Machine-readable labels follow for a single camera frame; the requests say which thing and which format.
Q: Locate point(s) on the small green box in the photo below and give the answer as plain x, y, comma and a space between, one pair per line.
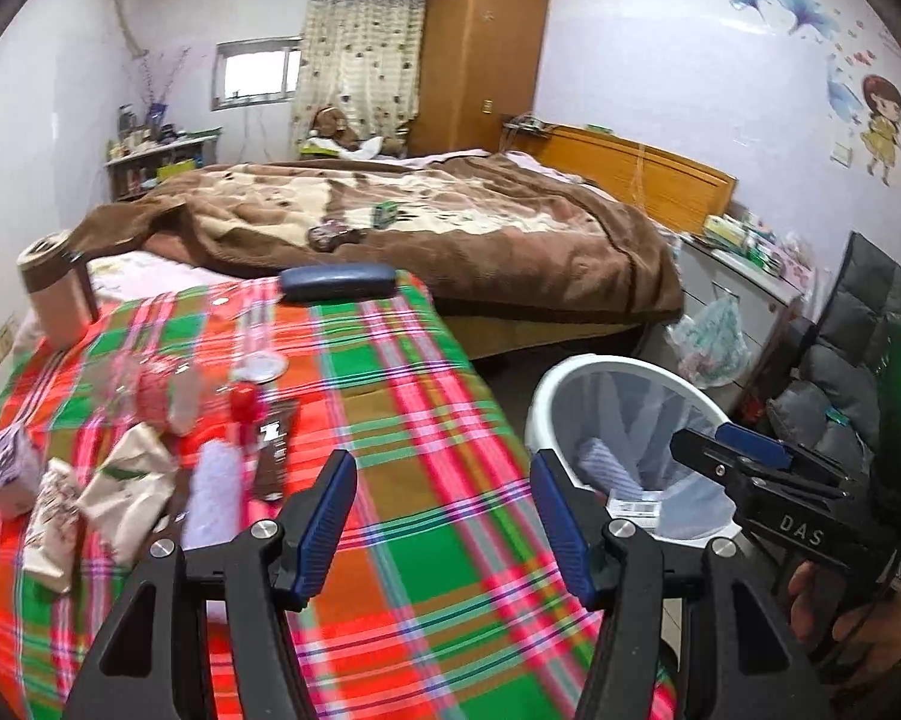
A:
385, 214

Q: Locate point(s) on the patterned curtain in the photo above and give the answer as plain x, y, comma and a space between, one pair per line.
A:
362, 57

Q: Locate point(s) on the right hand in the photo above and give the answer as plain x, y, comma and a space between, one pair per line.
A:
878, 632

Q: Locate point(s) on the wooden headboard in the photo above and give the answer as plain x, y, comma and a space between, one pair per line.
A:
678, 192

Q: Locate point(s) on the brown teddy bear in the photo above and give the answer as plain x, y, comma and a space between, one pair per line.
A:
330, 123

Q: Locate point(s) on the beige brown lidded mug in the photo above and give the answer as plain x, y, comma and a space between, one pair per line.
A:
56, 279

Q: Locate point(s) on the white nightstand drawers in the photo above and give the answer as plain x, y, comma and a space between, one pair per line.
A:
766, 306

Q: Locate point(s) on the wooden wardrobe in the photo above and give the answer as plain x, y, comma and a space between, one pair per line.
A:
478, 69

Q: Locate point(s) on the brown fleece blanket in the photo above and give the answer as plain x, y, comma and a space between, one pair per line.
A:
488, 235

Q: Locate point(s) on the green plastic bag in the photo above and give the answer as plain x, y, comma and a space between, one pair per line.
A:
710, 347

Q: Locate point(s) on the small purple white carton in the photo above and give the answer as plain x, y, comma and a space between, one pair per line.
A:
21, 469

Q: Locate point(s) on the vase with dry branches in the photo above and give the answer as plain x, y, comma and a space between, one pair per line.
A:
153, 75

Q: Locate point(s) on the grey padded chair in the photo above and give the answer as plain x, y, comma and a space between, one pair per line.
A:
829, 401

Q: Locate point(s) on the white bed sheet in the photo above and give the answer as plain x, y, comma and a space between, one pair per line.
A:
134, 275

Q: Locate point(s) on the cream leaf paper cup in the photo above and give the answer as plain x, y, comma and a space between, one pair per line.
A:
127, 493

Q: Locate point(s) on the barred window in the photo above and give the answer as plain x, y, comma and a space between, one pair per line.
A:
256, 71

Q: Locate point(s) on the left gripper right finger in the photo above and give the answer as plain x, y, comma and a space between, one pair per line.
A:
588, 544

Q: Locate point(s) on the patterned white paper cup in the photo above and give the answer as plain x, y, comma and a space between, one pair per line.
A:
49, 549

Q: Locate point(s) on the cartoon children wall sticker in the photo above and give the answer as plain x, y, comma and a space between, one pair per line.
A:
882, 134

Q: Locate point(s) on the clear bottle red label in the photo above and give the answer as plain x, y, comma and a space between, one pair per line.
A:
171, 394

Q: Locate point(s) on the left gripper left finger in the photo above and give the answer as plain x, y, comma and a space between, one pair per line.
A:
313, 521

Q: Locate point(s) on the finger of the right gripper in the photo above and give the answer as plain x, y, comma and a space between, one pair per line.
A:
709, 457
776, 454

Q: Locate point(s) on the dark crumpled wrapper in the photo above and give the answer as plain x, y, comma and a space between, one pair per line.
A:
330, 234

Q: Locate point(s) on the white trash bin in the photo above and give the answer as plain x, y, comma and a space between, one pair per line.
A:
609, 420

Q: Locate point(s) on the dark blue glasses case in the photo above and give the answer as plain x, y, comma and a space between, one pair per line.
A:
338, 282

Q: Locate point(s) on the wall power socket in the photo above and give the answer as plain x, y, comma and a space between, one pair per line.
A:
8, 334

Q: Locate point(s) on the brown snack wrapper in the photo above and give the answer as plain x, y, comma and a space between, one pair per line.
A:
273, 442

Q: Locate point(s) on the clear lid with stem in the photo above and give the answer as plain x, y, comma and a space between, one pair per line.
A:
257, 361

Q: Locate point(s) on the cluttered wall shelf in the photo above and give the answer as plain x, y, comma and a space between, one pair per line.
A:
136, 172

